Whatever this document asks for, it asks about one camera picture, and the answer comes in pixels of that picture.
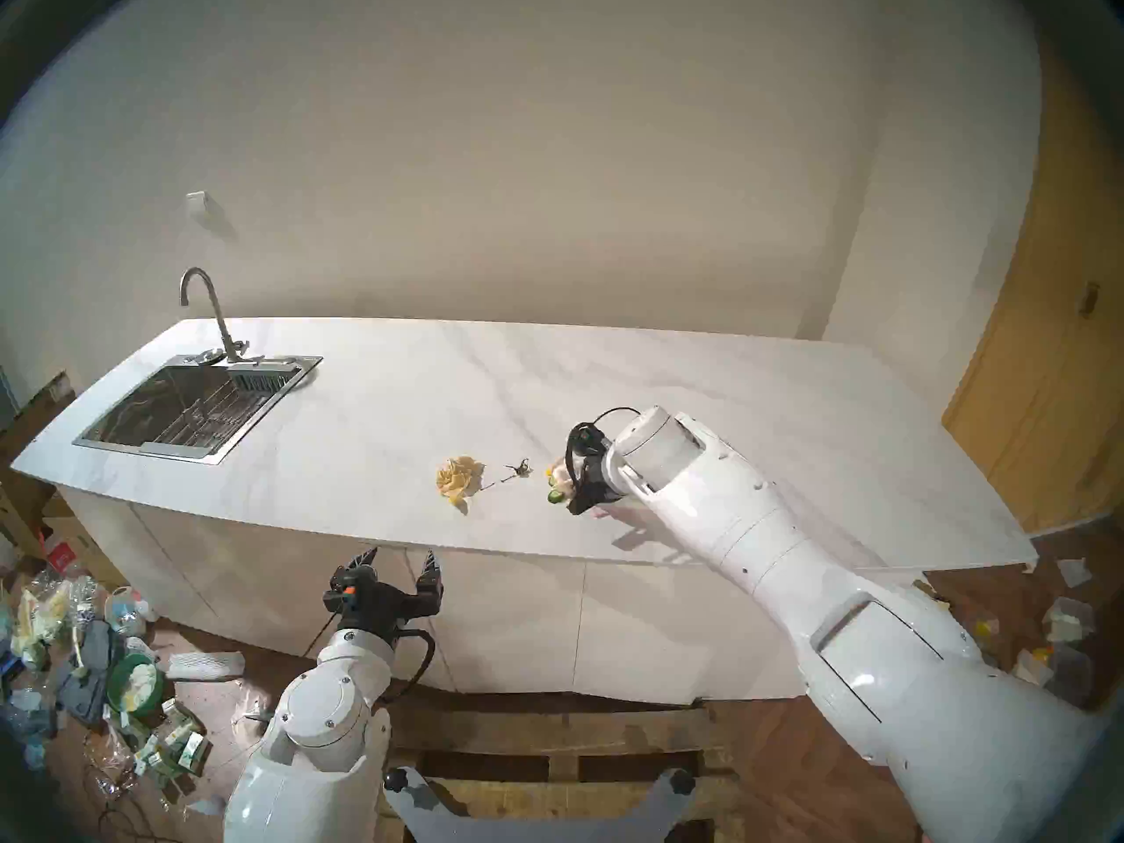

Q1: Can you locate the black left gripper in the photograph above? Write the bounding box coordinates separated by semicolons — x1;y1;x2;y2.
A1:
323;546;445;638

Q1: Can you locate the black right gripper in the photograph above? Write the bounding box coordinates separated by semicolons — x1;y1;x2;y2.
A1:
568;421;630;516

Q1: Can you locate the pink white cloth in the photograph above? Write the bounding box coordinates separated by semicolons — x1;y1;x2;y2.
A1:
555;459;616;519

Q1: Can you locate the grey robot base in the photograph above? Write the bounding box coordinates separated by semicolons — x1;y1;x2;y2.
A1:
384;767;699;843

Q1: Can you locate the crumpled tan paper napkin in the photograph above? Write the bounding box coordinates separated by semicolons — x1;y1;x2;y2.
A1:
436;455;486;504

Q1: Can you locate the white counter cabinet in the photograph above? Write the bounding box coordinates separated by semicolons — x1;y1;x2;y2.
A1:
54;486;932;703

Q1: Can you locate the wooden pallet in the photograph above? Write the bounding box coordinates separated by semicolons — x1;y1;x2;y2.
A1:
379;688;765;843

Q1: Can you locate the white foam net sleeve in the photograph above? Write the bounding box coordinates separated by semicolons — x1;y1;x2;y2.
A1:
165;650;247;682

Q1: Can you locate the grey slotted sink strainer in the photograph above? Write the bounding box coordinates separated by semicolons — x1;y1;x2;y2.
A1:
227;363;298;393

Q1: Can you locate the white plastic jug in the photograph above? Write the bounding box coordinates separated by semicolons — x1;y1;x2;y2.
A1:
104;585;161;638

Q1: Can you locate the steel gooseneck faucet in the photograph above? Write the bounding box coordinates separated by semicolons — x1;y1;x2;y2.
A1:
179;267;264;364

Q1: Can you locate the green white carton pile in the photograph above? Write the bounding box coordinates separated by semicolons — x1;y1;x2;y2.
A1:
132;699;213;782

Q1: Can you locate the green plastic bowl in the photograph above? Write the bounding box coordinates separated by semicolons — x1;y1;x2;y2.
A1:
105;654;164;717

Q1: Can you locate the stainless steel sink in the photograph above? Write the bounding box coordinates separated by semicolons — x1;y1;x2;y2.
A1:
72;353;324;465

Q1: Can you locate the grey fabric bag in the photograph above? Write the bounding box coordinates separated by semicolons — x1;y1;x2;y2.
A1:
54;620;126;726

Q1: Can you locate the cardboard box red label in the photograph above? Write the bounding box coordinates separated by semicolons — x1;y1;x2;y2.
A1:
40;515;124;587

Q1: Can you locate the yellow green plastic bag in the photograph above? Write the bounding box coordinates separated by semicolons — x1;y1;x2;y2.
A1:
13;587;73;671

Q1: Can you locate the brown cardboard box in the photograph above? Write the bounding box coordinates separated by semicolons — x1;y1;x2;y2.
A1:
0;371;78;465

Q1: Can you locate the wooden door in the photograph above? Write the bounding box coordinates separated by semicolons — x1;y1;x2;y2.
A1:
941;51;1124;535

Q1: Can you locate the clear plastic container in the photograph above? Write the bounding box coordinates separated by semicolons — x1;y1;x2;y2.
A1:
1041;596;1096;645
1014;646;1094;707

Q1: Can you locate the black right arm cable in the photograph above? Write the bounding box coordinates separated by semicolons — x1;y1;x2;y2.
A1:
566;406;643;484

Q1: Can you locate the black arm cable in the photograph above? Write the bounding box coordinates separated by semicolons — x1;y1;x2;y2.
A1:
386;626;437;700
566;406;643;484

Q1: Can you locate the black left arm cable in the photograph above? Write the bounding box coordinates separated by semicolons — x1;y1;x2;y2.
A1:
386;626;437;700

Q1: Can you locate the wire dish rack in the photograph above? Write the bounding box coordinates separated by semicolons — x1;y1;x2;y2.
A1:
162;392;269;451

